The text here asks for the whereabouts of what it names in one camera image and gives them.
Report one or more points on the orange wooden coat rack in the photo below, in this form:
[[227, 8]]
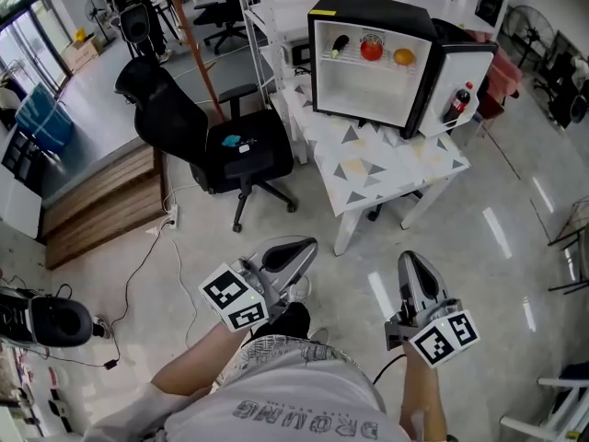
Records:
[[198, 53]]

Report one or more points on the brown cardboard box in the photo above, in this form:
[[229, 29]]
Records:
[[83, 55]]

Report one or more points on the person's white shoe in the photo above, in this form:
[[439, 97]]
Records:
[[300, 289], [319, 335]]

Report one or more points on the pink chair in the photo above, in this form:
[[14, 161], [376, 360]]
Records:
[[504, 72]]

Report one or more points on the blue plastic container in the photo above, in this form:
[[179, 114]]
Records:
[[41, 122]]

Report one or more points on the thin-framed eyeglasses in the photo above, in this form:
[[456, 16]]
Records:
[[247, 140]]

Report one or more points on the white metal shelf rack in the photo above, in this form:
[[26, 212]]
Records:
[[250, 39]]

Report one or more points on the white microwave oven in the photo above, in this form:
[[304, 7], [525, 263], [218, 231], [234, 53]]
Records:
[[294, 54]]

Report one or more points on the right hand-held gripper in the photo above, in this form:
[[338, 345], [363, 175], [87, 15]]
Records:
[[442, 339]]

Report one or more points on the black-framed glass door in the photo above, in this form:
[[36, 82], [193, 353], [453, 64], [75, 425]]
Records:
[[27, 30]]

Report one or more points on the black mini fridge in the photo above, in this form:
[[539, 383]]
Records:
[[368, 9]]

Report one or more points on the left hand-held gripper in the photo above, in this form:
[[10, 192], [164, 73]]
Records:
[[230, 293]]

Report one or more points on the dark eggplant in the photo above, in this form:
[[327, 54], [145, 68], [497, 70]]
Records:
[[340, 44]]

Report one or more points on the small teal item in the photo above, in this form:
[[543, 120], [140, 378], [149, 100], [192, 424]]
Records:
[[230, 141]]

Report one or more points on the person's black trousers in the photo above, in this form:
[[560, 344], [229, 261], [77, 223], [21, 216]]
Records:
[[287, 320]]

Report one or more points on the small yellow item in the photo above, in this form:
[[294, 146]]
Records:
[[80, 35]]

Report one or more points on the black metal frame stand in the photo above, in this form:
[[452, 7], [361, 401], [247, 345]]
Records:
[[575, 235]]

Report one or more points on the small standing fan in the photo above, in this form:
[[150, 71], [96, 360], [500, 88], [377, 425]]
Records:
[[96, 9]]

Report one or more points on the large black floor fan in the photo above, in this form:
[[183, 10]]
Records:
[[529, 35]]

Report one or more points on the red apple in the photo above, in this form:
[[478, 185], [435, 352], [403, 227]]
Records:
[[371, 50]]

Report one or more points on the dark blue cloth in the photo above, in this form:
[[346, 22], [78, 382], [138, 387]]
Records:
[[575, 385]]

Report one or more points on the black swivel office chair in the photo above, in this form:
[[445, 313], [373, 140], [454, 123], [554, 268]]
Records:
[[225, 12]]

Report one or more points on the black mesh office chair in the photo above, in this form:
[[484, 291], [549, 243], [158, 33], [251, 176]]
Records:
[[170, 108]]

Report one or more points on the person's white printed shirt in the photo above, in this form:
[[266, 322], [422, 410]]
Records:
[[285, 385]]

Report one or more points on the person's left forearm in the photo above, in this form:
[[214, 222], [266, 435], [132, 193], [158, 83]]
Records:
[[193, 366]]

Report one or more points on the dark cola bottle red cap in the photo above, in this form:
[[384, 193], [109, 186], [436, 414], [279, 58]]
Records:
[[458, 101]]

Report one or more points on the white chair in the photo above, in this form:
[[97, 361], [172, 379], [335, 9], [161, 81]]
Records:
[[566, 424]]

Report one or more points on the white power strip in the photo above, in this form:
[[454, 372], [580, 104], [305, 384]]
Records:
[[174, 217]]

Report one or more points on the white triangle-patterned table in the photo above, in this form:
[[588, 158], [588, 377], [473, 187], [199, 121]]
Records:
[[368, 168]]

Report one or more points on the white cabinet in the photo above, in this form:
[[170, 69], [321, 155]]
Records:
[[18, 201]]

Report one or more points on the orange fruit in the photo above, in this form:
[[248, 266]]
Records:
[[404, 56]]

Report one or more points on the person's right forearm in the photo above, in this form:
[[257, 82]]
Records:
[[421, 394]]

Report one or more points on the wooden platform step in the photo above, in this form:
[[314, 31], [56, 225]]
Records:
[[101, 201]]

